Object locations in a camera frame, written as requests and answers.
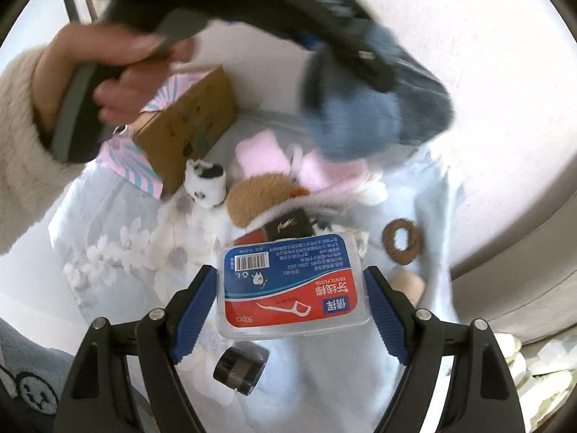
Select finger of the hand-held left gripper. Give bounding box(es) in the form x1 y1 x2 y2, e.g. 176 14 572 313
298 13 398 93

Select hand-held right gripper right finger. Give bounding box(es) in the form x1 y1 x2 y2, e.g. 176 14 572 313
363 265 528 433

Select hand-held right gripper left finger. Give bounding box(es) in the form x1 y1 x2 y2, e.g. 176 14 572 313
54 265 219 433

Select blue fluffy sock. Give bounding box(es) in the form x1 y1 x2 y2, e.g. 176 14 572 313
302 25 454 161

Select brown fuzzy scrunchie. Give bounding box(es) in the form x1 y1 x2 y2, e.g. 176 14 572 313
382 219 423 266

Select clear plastic dental floss box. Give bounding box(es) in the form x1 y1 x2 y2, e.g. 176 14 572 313
216 232 375 341

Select brown cardboard box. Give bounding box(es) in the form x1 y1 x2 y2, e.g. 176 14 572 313
133 65 237 197

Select person's left forearm beige sleeve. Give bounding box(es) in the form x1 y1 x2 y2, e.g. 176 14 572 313
0 49 87 258

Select person's left hand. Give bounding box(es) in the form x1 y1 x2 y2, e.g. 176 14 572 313
34 22 199 132

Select small beige block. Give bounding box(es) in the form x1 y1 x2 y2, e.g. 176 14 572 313
390 271 427 310

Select black tape roll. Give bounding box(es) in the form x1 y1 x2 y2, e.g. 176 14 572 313
214 347 267 395

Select red flat card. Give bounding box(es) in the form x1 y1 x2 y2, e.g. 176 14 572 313
234 230 271 249

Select light blue floral cloth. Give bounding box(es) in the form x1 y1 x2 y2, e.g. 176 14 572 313
47 113 465 433

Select small black box gold print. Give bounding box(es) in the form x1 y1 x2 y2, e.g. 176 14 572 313
264 210 314 240

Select panda plush toy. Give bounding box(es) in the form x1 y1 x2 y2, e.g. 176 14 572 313
184 158 226 208

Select brown plush toy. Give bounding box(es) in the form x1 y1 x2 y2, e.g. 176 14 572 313
225 175 316 230

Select white floral quilt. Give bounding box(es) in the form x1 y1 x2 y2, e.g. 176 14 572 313
496 331 577 433

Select pink striped package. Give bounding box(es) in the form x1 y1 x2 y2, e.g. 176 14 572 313
97 72 212 199

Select dark blue patterned blanket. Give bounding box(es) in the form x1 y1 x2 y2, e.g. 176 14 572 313
0 320 77 433

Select white ring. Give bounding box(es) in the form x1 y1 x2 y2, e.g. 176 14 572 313
286 144 308 176

